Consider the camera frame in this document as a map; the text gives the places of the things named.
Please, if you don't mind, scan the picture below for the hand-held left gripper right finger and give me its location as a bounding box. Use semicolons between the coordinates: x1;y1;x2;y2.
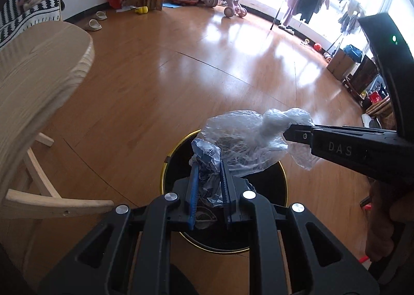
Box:
221;159;380;295

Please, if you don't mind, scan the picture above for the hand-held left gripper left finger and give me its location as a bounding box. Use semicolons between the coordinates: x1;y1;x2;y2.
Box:
37;163;201;295

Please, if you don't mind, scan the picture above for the blue-print plastic wrapper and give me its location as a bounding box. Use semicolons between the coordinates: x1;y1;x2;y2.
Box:
189;138;224;209

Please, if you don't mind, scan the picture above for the black gold-rimmed trash bin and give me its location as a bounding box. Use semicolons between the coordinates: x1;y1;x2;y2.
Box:
160;129;289;254

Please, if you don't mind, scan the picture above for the clear plastic bag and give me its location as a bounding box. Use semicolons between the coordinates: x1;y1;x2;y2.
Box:
198;107;321;180

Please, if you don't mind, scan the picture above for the person's right hand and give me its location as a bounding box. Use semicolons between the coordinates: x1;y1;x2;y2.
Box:
365;181;414;262

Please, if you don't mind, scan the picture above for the wicker basket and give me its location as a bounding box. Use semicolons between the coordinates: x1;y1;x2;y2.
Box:
365;96;394;118

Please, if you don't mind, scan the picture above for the cardboard box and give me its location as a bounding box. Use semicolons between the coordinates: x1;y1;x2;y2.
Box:
326;49;357;81

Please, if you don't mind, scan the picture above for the dark wooden cabinet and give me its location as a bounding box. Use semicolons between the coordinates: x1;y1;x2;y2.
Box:
343;55;380;102

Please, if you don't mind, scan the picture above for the blue plastic bag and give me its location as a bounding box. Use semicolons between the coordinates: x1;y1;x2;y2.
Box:
343;44;365;63

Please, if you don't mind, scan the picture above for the metal clothes rack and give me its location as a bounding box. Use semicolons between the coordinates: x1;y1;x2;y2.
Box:
270;0;367;54

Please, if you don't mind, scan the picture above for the bundle of hanging clothes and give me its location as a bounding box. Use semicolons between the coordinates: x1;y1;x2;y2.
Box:
338;0;365;36

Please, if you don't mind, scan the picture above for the pink hanging garment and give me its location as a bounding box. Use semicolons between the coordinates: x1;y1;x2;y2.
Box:
284;0;307;28

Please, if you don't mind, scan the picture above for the pink-white children's tricycle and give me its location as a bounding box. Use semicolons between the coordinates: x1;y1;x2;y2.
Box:
204;0;248;18

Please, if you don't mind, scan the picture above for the round wooden table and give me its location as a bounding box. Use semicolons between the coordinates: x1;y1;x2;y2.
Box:
0;21;116;220

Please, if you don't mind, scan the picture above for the sofa with black-white cover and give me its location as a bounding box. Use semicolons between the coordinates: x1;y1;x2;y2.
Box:
0;0;64;48

